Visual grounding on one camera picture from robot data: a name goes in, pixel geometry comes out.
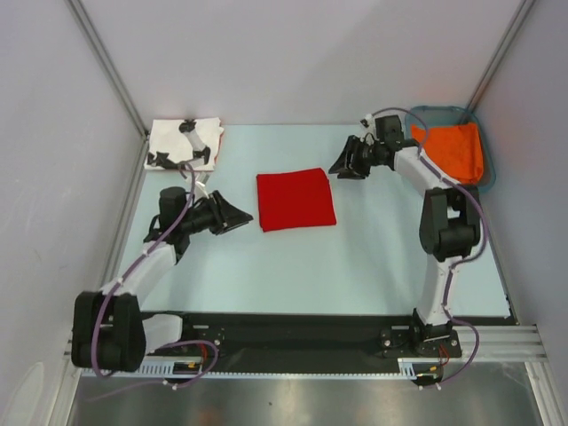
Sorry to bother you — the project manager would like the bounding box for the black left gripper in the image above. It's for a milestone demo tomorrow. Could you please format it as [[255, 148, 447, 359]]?
[[180, 191, 252, 236]]

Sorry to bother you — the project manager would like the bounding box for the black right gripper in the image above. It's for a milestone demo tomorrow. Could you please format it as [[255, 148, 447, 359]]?
[[328, 136, 383, 181]]

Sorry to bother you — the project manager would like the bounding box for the red t shirt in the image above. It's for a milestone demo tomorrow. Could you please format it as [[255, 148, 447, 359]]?
[[256, 168, 336, 233]]

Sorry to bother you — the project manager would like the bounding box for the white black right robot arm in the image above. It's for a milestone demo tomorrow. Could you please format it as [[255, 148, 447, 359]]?
[[328, 107, 487, 356]]

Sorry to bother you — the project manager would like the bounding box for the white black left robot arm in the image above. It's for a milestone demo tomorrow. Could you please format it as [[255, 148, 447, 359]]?
[[71, 186, 253, 376]]

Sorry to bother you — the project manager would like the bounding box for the teal plastic basket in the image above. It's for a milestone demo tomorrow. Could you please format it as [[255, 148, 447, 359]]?
[[405, 106, 496, 193]]

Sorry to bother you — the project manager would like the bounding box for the white folded printed t shirt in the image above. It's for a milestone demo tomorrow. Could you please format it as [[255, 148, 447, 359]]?
[[145, 117, 225, 172]]

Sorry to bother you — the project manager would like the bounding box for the orange t shirt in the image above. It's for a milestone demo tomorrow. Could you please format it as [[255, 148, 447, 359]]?
[[423, 122, 485, 184]]

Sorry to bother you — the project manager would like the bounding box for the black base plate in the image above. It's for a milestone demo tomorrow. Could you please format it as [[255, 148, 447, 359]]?
[[141, 310, 518, 376]]

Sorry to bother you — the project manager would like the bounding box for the white slotted cable duct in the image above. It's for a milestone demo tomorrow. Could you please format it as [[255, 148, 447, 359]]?
[[82, 358, 445, 379]]

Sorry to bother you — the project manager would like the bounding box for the aluminium front rail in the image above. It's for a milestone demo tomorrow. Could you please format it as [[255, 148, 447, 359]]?
[[66, 323, 547, 361]]

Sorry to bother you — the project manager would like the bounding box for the aluminium frame post right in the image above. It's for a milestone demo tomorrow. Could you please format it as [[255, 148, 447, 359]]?
[[465, 0, 539, 113]]

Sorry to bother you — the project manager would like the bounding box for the aluminium frame post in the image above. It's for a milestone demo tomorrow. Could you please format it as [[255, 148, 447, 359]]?
[[64, 0, 148, 139], [465, 0, 539, 113]]

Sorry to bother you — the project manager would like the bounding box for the aluminium frame post left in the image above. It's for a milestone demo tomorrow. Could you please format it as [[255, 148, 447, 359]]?
[[64, 0, 148, 139]]

